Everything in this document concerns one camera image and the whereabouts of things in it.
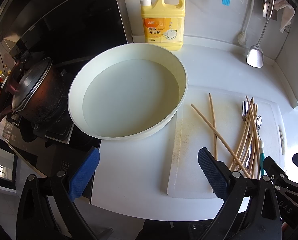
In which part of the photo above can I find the white round basin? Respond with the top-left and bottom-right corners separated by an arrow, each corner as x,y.
67,43 -> 189,140

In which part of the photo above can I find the white dish brush hanging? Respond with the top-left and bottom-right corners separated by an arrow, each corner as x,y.
238,0 -> 255,46

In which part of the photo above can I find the dark pot with lid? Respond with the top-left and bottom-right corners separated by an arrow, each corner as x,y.
0,57 -> 66,123

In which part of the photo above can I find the hanging rag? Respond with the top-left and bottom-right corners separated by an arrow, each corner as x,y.
274,0 -> 295,33

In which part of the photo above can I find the white cutting board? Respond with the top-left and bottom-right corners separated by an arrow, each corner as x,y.
167,86 -> 285,199

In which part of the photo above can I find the teal rabbit handle spoon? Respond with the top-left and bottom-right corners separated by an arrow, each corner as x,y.
256,115 -> 265,176

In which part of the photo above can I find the steel fork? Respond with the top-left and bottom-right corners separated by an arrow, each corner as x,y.
241,101 -> 253,170

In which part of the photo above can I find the yellow dish soap bottle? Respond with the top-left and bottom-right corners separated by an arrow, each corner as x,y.
140,0 -> 185,51

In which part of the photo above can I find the steel spatula hanging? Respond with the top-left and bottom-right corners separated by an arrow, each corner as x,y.
246,0 -> 274,68

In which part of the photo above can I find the bamboo chopstick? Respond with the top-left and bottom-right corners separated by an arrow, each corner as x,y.
236,118 -> 256,177
236,99 -> 260,178
247,98 -> 259,179
209,93 -> 218,160
235,107 -> 251,175
191,104 -> 251,178
249,132 -> 258,178

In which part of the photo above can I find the black gas stove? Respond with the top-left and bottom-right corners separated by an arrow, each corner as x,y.
0,121 -> 101,195

